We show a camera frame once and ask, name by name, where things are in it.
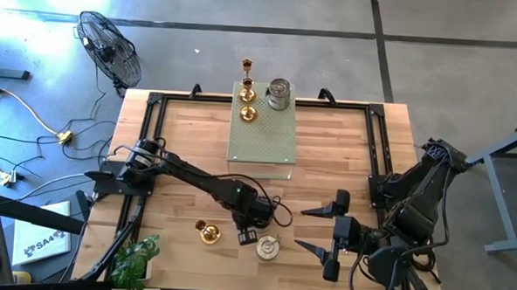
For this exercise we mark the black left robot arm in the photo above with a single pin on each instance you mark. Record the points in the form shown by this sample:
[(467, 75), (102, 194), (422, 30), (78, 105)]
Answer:
[(187, 172)]

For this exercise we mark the black floor fan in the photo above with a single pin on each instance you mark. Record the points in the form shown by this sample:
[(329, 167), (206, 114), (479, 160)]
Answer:
[(109, 51)]

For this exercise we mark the grey-blue metal desk frame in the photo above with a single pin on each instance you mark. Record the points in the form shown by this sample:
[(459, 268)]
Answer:
[(497, 190)]

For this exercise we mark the white printed box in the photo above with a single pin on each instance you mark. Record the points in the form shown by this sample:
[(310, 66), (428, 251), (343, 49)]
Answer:
[(40, 236)]

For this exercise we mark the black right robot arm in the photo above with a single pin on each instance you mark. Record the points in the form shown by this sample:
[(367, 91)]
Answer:
[(413, 204)]

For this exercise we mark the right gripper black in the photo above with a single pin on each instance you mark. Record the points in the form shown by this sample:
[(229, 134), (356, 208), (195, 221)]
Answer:
[(347, 234)]

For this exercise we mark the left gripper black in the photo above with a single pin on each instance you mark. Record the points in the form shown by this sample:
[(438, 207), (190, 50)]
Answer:
[(257, 212)]

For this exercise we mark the pale green perforated metal shelf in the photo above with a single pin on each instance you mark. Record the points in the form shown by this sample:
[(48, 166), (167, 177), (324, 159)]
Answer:
[(267, 136)]

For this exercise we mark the silver tin candle with tag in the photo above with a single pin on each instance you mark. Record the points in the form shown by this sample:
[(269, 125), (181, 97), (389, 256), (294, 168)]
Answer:
[(279, 95), (267, 248)]

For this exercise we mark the black desk foot bar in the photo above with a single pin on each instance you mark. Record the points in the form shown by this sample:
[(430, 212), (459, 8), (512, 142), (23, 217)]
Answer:
[(6, 73)]

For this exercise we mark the green plant in white pot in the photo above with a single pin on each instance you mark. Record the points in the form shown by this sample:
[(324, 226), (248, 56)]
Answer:
[(133, 262)]

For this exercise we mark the tall gold candlestick holder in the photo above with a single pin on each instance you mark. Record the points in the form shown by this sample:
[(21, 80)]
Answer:
[(211, 234), (248, 114), (246, 95)]

